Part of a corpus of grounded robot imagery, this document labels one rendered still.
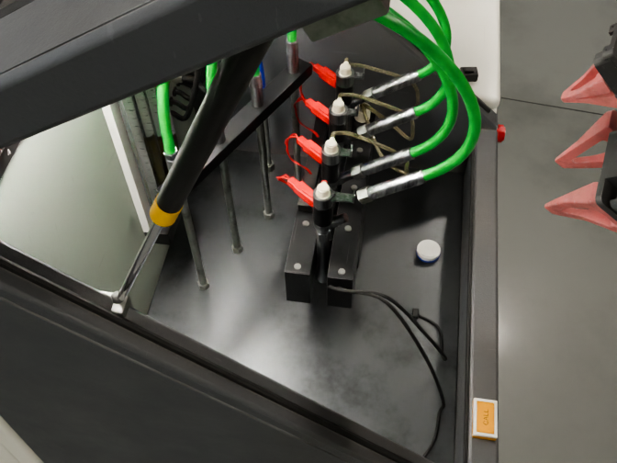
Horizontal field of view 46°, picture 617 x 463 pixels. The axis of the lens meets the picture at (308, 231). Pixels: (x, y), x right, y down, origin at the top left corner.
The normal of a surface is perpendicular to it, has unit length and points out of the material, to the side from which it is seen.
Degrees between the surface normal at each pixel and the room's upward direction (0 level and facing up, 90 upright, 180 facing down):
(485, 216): 0
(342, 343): 0
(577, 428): 0
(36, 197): 90
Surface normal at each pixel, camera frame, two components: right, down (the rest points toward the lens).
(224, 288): -0.02, -0.59
